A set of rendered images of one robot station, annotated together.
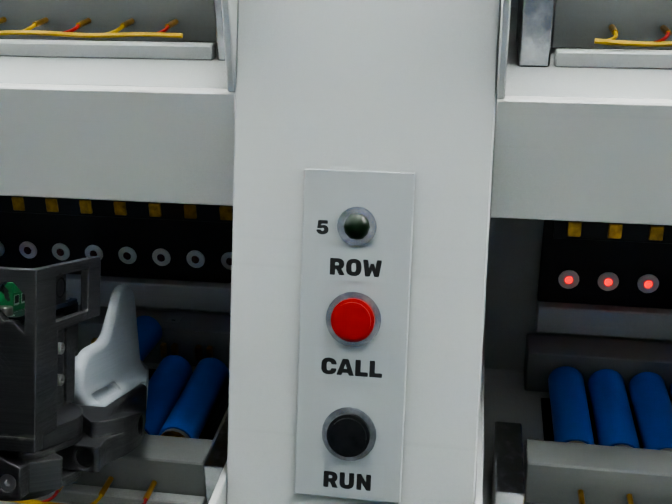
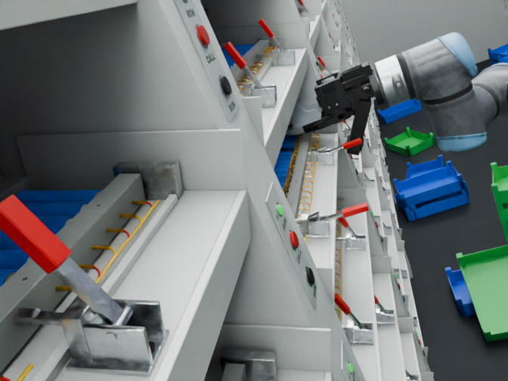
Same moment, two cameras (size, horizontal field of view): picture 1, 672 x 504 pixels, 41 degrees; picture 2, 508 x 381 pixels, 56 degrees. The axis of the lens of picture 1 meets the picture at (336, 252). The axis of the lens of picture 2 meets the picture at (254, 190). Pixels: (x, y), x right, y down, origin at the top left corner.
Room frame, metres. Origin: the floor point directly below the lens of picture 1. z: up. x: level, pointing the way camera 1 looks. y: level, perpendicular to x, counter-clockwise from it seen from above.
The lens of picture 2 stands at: (0.36, 1.08, 1.26)
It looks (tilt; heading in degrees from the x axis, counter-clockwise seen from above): 20 degrees down; 281
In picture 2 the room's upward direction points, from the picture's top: 25 degrees counter-clockwise
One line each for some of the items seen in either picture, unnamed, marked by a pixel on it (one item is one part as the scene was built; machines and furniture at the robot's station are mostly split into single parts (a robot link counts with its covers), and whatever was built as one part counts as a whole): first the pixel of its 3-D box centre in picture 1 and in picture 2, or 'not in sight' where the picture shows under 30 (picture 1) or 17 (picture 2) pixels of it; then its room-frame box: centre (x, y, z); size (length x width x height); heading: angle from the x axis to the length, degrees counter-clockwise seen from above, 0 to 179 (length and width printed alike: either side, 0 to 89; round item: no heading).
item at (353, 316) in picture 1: (353, 318); not in sight; (0.32, -0.01, 1.05); 0.02 x 0.01 x 0.02; 81
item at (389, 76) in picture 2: not in sight; (390, 82); (0.21, 0.15, 1.02); 0.10 x 0.05 x 0.09; 82
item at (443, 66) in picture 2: not in sight; (435, 66); (0.12, 0.16, 1.02); 0.12 x 0.09 x 0.10; 172
